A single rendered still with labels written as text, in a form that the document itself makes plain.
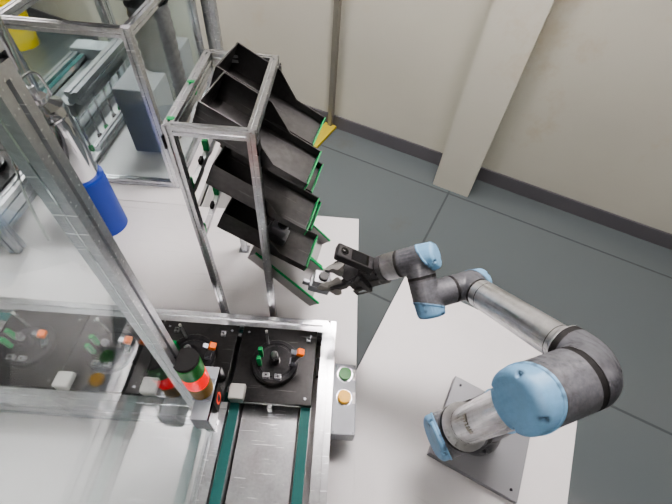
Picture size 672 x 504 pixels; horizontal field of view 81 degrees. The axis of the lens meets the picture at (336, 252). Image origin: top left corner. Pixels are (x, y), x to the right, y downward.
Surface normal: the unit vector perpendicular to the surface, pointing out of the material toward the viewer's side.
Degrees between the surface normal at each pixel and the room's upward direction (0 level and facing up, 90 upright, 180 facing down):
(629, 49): 90
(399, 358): 0
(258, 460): 0
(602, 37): 90
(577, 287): 0
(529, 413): 81
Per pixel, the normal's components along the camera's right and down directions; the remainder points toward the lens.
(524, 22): -0.47, 0.67
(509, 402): -0.91, 0.14
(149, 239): 0.07, -0.62
